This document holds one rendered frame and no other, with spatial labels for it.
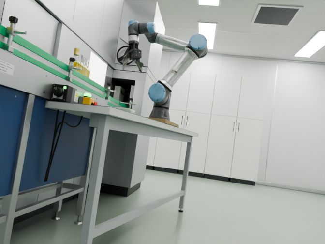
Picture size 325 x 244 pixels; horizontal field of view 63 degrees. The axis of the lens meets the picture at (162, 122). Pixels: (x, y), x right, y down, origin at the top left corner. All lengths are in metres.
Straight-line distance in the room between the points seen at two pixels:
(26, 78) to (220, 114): 4.68
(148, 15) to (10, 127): 2.25
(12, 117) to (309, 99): 5.91
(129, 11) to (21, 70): 2.17
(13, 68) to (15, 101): 0.14
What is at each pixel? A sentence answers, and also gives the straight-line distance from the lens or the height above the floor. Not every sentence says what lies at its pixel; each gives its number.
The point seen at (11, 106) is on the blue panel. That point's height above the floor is 0.69.
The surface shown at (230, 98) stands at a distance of 5.63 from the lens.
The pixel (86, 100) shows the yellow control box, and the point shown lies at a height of 0.81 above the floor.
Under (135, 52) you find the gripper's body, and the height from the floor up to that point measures 1.21.
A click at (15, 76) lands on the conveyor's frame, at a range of 1.18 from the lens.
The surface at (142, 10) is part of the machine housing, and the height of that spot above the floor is 2.02.
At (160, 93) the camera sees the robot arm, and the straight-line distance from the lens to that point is 1.73.
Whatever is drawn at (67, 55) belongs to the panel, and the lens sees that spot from 2.07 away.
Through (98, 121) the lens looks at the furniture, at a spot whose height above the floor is 0.68.
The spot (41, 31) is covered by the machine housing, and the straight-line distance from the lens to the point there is 1.87.
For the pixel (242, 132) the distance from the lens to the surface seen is 5.58.
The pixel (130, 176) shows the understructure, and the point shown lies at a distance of 2.87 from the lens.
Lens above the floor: 0.64
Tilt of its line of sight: 4 degrees up
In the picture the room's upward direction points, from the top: 8 degrees clockwise
